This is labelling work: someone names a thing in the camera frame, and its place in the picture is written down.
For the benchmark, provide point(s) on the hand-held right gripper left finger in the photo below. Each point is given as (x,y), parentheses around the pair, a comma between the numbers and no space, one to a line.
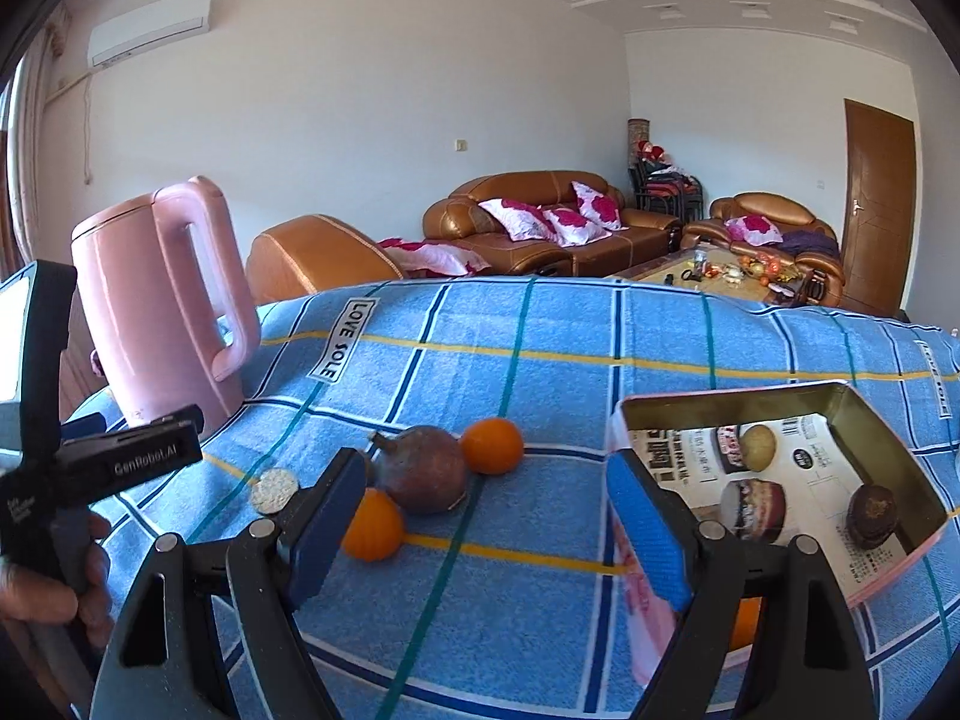
(330,525)

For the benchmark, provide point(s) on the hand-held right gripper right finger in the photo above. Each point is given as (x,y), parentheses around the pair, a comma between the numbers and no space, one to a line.
(649,532)

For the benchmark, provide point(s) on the orange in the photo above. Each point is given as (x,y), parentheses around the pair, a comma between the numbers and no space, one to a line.
(491,446)
(375,529)
(745,622)

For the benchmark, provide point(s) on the dark brown pomegranate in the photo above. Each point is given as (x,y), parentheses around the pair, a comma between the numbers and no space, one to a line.
(420,469)

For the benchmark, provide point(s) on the pink tin box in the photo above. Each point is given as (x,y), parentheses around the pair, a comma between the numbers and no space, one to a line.
(862,405)

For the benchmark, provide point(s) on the person's left hand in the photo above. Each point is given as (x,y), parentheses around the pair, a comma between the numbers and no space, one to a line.
(37,596)

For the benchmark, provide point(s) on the round silver wrapped snack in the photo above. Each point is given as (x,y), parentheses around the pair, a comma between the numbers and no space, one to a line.
(274,491)

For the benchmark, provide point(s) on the round yellow pastry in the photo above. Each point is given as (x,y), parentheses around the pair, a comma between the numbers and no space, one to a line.
(757,446)

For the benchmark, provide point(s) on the blue plaid tablecloth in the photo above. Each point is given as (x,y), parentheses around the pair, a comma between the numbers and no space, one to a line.
(525,600)

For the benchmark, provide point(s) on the printed paper sheet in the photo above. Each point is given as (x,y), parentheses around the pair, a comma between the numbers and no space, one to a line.
(810,480)

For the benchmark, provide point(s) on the pink electric kettle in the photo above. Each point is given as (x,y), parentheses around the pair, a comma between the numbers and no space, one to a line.
(142,300)

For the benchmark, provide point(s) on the round brown pastry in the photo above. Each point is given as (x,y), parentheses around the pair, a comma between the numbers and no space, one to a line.
(872,514)

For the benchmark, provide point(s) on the wooden coffee table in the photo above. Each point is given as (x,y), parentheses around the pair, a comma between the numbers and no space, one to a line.
(667,270)

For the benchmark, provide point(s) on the brown leather chaise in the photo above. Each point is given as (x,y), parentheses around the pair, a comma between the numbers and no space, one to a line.
(315,259)

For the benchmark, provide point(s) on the pink floral blanket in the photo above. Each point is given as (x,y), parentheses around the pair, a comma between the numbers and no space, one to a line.
(435,256)

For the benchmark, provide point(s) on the long brown leather sofa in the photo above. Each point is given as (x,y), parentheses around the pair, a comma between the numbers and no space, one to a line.
(525,255)

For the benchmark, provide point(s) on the white pink floral pillow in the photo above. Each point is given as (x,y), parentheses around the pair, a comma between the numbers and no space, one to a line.
(517,220)
(754,230)
(598,206)
(577,226)

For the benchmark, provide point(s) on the beige curtain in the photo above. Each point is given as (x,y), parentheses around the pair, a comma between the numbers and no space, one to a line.
(37,150)

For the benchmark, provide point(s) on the purple blanket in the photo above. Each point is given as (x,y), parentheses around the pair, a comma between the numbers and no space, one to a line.
(810,244)

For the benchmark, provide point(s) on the stacked black chairs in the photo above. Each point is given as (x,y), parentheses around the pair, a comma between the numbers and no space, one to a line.
(667,191)

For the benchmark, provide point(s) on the brown leather armchair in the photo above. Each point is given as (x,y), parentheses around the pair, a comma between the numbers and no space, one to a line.
(772,206)

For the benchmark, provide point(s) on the red plush toys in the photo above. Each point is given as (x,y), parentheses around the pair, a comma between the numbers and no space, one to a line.
(651,151)

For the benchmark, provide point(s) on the tall patterned vase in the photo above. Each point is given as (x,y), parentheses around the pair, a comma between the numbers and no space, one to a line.
(638,136)

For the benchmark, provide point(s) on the brown wooden door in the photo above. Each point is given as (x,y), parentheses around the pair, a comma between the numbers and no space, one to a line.
(877,202)

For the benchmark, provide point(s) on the white air conditioner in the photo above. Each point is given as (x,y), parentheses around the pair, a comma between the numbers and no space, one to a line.
(150,26)

